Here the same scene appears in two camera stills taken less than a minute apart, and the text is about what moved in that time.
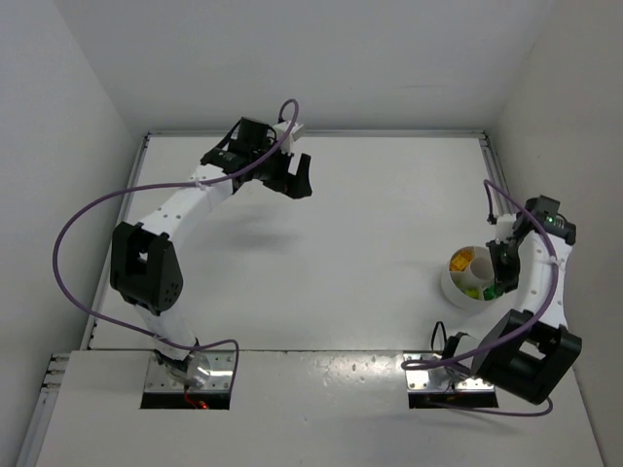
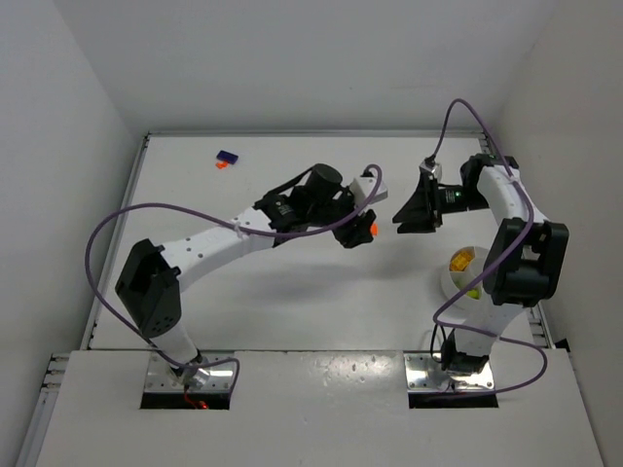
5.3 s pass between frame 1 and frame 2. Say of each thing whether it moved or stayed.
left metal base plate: stayed
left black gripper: moved
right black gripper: moved
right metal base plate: stayed
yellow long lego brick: stayed
